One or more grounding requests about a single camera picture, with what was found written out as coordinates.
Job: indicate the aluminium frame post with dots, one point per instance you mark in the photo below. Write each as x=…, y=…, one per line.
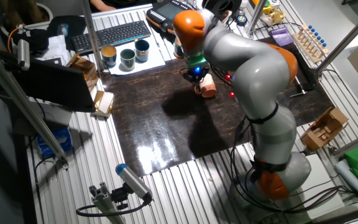
x=256, y=15
x=92, y=34
x=356, y=143
x=346, y=39

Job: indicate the silver camera blue end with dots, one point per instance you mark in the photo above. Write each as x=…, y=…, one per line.
x=132, y=180

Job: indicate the grey computer mouse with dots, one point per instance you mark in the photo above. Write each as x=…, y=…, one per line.
x=62, y=30

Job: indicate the dark blue cup orange inside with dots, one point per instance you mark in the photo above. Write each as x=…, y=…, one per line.
x=108, y=56

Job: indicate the aluminium profile camera mount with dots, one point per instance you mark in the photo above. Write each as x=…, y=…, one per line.
x=104, y=202

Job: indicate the open cardboard box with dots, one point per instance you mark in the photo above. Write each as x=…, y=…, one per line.
x=323, y=130

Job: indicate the black computer keyboard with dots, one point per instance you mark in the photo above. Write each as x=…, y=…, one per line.
x=110, y=35

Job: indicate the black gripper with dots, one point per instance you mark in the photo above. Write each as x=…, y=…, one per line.
x=196, y=76

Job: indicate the person's bare hand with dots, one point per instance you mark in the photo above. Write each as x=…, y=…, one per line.
x=104, y=5

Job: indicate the brown wooden box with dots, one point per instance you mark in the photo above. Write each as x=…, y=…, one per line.
x=82, y=67

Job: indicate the white paper stack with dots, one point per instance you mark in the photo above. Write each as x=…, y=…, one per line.
x=56, y=46

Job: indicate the gold white box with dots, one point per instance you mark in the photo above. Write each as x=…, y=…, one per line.
x=104, y=102

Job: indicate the blue cup gold band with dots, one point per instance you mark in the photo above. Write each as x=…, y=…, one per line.
x=142, y=51

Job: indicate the pink ribbed cup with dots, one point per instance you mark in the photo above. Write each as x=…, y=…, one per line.
x=209, y=88

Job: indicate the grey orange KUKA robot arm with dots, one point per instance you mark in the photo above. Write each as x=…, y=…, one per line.
x=256, y=77

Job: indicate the wooden test tube rack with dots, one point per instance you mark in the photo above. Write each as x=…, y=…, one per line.
x=311, y=45

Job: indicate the black filament spool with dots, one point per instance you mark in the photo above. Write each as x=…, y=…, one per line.
x=228, y=9

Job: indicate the white round bucket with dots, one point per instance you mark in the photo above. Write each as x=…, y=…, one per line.
x=45, y=11

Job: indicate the white paper sheet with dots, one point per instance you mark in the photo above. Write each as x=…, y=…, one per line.
x=154, y=59

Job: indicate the dark marbled table mat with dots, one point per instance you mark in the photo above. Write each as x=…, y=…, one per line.
x=154, y=102

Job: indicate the pale green cup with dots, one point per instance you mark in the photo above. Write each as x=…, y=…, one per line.
x=127, y=60

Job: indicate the round black tape measure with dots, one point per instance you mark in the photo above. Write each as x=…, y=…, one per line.
x=241, y=20

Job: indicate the black cloth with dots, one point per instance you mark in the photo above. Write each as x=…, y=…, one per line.
x=33, y=39

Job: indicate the black orange teach pendant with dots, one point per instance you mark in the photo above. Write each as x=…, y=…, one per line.
x=163, y=12

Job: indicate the silver depth camera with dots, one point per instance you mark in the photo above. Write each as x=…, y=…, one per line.
x=23, y=54

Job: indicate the black clamp frame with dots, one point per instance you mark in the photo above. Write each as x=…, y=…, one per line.
x=306, y=74

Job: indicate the black laptop screen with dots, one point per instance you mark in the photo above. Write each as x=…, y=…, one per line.
x=57, y=87

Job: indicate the white rolled sheet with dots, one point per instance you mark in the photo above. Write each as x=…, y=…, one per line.
x=351, y=179

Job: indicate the blue tissue pack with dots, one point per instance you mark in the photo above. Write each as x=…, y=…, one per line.
x=54, y=143

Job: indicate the purple cloth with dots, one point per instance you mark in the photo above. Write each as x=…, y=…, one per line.
x=281, y=35

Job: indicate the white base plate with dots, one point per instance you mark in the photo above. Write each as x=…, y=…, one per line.
x=319, y=174

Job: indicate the black mouse pad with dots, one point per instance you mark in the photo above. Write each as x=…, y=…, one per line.
x=76, y=26

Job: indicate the aluminium frame beam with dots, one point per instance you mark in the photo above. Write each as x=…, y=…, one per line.
x=20, y=102

